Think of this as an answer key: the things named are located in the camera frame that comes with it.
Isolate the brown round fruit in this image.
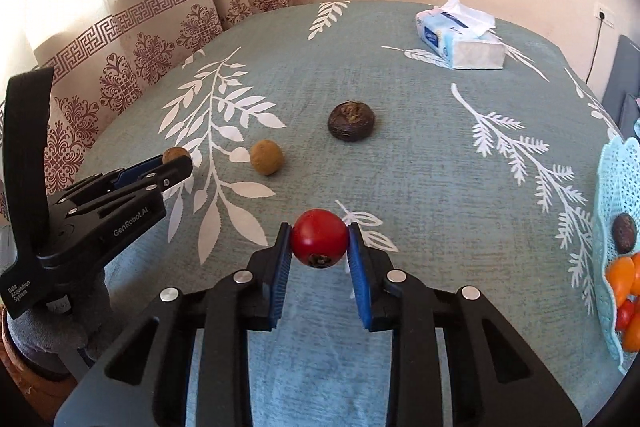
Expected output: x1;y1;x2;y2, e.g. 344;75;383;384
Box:
162;146;191;164

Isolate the tan round fruit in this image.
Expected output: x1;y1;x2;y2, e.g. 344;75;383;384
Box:
250;140;284;176

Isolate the red tomato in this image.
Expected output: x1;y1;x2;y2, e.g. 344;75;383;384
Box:
290;209;349;269

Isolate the dark brown wrinkled fruit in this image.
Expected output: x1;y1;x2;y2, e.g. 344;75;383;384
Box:
328;101;375;142

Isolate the grey glove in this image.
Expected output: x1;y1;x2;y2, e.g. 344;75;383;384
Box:
6;272;122;378

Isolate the orange fruit in basket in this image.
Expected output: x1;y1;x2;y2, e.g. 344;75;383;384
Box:
605;256;636;309

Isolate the dark fruit in basket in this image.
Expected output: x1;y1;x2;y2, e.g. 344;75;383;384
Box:
612;212;637;254

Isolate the teal leaf-pattern bedspread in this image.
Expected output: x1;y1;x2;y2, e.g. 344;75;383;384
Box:
80;1;620;419

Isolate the light blue lattice fruit basket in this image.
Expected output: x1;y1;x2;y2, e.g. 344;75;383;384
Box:
591;135;640;375

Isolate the grey blue cushion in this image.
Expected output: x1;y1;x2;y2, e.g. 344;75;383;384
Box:
602;35;640;139

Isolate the tissue pack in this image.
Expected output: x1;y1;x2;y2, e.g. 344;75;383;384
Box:
416;0;506;70

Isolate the black power cable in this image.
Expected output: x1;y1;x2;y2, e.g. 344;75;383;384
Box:
584;15;606;86

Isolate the white wall socket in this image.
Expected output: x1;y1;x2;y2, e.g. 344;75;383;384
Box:
593;2;615;28

